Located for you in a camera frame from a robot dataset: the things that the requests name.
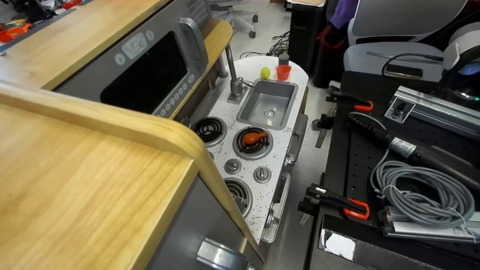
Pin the grey cylindrical toy object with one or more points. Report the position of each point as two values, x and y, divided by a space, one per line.
284 59

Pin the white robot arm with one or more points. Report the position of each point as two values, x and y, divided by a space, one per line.
399 20

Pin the white speckled toy kitchen counter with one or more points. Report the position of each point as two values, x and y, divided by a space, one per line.
282 141

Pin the orange plastic cup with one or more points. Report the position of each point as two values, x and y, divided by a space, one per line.
284 74

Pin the grey stove knob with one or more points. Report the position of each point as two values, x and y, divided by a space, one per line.
263 174
233 167

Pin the grey toy sink basin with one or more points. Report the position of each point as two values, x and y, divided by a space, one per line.
264 102

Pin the grey toy faucet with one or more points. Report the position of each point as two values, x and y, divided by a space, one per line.
234 84

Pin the small yellow-green toy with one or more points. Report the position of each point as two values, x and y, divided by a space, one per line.
264 74

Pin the black clamp with orange grip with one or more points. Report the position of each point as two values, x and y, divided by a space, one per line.
330 197
362 107

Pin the office chair base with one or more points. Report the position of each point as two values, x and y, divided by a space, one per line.
240 17

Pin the black perforated robot table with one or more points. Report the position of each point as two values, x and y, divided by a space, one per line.
360 165

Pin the black cabinet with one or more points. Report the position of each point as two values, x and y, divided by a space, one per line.
305 30

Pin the shiny silver plate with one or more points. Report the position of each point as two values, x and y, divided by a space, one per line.
338 245

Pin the purple cloth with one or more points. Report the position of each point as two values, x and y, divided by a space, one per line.
344 12

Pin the wooden cabinet top with rounded edge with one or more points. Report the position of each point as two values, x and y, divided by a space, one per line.
75 189

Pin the flat wooden shelf top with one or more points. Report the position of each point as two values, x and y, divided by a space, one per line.
75 35

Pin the thin aluminium bar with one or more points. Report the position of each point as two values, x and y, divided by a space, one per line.
425 233

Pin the orange-red tool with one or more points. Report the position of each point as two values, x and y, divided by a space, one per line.
15 32

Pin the small black floor bracket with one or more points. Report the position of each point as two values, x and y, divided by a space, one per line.
324 122

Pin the wide aluminium rail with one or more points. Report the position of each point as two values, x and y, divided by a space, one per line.
440 107

